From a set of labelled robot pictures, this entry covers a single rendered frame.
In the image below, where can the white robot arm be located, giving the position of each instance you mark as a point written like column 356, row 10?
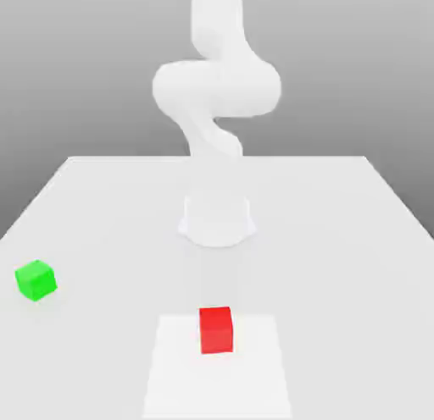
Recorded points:
column 217, row 88

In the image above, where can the small red cube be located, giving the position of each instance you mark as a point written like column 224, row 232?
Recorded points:
column 216, row 330

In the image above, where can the small green cube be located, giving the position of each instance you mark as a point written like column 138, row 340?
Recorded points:
column 35, row 280

